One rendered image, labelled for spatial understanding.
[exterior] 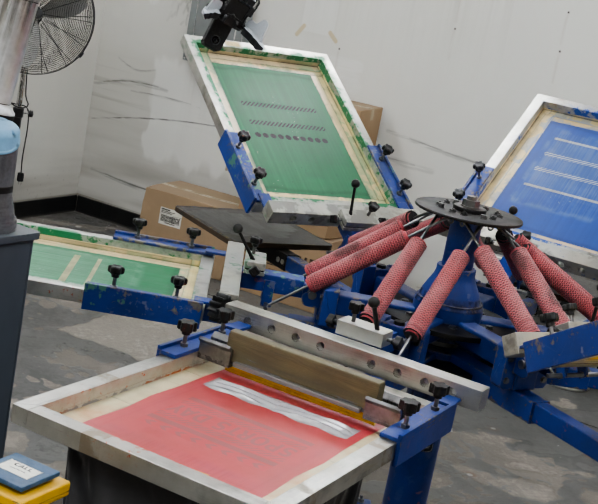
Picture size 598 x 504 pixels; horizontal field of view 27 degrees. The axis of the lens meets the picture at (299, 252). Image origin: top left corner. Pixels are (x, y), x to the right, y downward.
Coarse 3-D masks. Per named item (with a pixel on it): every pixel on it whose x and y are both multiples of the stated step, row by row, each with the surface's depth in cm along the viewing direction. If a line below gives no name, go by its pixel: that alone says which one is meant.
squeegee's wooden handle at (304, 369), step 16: (240, 336) 280; (256, 336) 280; (240, 352) 280; (256, 352) 278; (272, 352) 276; (288, 352) 274; (256, 368) 279; (272, 368) 277; (288, 368) 275; (304, 368) 273; (320, 368) 271; (336, 368) 269; (304, 384) 273; (320, 384) 271; (336, 384) 269; (352, 384) 267; (368, 384) 266; (384, 384) 266; (352, 400) 268
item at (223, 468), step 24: (312, 408) 272; (288, 432) 256; (312, 432) 259; (360, 432) 264; (192, 456) 236; (216, 456) 238; (312, 456) 246; (240, 480) 229; (264, 480) 231; (288, 480) 233
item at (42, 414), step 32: (96, 384) 253; (128, 384) 262; (32, 416) 233; (64, 416) 234; (96, 448) 227; (128, 448) 225; (384, 448) 248; (160, 480) 221; (192, 480) 218; (320, 480) 227; (352, 480) 236
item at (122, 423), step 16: (192, 384) 273; (240, 384) 279; (256, 384) 281; (144, 400) 259; (160, 400) 260; (176, 400) 262; (208, 400) 265; (224, 400) 267; (240, 400) 269; (288, 400) 274; (112, 416) 247; (128, 416) 249; (256, 416) 262; (112, 432) 240; (128, 432) 241; (144, 432) 243; (160, 432) 244; (144, 448) 235; (160, 448) 237; (176, 448) 238
